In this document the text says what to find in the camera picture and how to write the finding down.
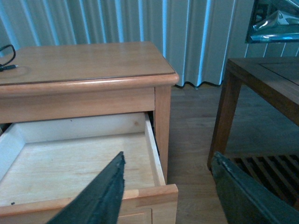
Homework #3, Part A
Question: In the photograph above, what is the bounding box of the pale pleated curtain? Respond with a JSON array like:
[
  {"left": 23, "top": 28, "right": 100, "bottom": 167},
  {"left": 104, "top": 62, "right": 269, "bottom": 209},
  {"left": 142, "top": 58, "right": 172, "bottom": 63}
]
[{"left": 0, "top": 0, "right": 299, "bottom": 89}]

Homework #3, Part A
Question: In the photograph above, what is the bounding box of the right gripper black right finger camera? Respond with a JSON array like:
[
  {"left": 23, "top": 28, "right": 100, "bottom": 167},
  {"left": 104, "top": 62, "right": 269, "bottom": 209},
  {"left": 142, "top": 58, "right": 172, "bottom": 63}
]
[{"left": 211, "top": 152, "right": 299, "bottom": 224}]

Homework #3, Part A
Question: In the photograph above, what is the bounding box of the light wooden nightstand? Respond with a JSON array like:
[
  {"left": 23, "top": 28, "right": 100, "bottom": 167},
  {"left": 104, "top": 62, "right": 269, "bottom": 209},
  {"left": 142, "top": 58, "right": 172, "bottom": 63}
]
[{"left": 0, "top": 41, "right": 180, "bottom": 224}]

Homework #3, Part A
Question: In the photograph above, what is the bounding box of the wooden drawer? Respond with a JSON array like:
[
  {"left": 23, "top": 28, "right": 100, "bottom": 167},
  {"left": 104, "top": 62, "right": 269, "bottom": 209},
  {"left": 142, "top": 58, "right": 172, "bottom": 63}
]
[{"left": 0, "top": 112, "right": 178, "bottom": 224}]

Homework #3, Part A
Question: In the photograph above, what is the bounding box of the black charger cable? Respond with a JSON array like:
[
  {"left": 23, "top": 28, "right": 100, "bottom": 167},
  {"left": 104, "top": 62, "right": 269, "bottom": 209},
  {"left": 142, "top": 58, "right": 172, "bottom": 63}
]
[{"left": 0, "top": 44, "right": 19, "bottom": 73}]

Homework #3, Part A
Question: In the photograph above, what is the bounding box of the dark wooden side table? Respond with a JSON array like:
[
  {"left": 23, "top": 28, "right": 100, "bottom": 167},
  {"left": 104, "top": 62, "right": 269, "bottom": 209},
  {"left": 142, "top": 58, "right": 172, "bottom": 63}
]
[{"left": 209, "top": 57, "right": 299, "bottom": 209}]

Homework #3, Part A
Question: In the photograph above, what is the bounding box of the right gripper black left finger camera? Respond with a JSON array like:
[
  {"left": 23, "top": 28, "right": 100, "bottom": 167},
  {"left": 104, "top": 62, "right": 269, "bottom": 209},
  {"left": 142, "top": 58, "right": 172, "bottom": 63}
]
[{"left": 47, "top": 152, "right": 125, "bottom": 224}]

